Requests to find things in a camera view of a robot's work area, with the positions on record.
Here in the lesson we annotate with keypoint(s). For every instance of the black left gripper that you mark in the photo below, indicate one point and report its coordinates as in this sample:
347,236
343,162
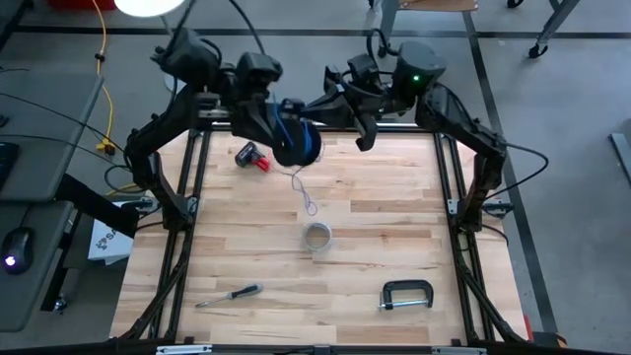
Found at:
227,101

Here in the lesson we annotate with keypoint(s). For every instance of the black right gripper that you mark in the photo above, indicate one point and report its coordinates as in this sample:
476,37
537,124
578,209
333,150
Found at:
367,89

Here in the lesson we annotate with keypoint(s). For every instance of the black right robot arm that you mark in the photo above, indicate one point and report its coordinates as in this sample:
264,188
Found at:
463,123

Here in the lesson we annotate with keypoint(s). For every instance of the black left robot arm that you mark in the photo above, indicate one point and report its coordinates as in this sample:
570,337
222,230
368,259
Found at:
148,143

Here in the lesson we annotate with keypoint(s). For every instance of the black case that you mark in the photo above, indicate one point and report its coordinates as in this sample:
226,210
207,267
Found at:
246,155

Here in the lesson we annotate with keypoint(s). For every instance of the red object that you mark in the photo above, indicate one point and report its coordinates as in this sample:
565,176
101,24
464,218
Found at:
263,164

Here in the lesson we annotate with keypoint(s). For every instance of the wooden workbench grey legs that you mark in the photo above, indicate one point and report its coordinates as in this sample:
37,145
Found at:
439,5

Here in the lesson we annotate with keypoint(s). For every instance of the white floor lamp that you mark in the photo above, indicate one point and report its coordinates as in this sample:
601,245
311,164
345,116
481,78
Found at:
148,5

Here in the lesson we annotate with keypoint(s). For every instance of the black C-clamp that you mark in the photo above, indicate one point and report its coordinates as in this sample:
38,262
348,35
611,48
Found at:
406,285

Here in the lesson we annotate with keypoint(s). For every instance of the white printed box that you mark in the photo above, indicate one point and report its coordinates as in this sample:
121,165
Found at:
106,246

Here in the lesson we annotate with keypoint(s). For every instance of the grey desk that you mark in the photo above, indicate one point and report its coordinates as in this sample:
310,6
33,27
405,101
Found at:
39,113

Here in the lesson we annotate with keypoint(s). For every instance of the black keyboard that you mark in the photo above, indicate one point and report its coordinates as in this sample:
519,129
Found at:
7,167

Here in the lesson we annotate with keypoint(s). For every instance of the black computer mouse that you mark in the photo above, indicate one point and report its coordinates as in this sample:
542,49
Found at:
17,249

